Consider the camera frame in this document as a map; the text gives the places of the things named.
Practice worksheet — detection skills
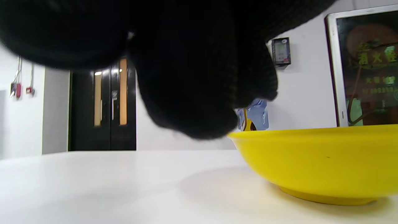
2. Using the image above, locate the person's left hand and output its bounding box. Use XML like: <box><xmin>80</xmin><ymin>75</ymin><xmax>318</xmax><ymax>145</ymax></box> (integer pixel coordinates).
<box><xmin>0</xmin><ymin>0</ymin><xmax>338</xmax><ymax>140</ymax></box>

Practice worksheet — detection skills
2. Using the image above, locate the yellow plastic bowl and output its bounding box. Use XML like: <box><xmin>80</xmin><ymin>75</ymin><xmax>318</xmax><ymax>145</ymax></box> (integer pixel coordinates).
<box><xmin>227</xmin><ymin>124</ymin><xmax>398</xmax><ymax>206</ymax></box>

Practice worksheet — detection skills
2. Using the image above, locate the blue water bottle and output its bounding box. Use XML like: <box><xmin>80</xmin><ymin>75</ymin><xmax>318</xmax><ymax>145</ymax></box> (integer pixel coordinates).
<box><xmin>237</xmin><ymin>99</ymin><xmax>269</xmax><ymax>131</ymax></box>

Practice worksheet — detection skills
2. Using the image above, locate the black double door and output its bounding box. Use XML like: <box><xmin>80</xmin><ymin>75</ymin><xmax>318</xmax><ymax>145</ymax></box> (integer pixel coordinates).
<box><xmin>68</xmin><ymin>58</ymin><xmax>137</xmax><ymax>152</ymax></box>

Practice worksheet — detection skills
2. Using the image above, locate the black wall device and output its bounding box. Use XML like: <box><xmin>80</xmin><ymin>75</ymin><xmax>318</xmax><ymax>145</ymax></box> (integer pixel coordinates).
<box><xmin>271</xmin><ymin>37</ymin><xmax>291</xmax><ymax>67</ymax></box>

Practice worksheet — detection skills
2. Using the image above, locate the glass-door fire hose cabinet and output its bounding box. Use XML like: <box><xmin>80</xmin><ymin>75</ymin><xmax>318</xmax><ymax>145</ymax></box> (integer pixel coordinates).
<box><xmin>324</xmin><ymin>5</ymin><xmax>398</xmax><ymax>127</ymax></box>

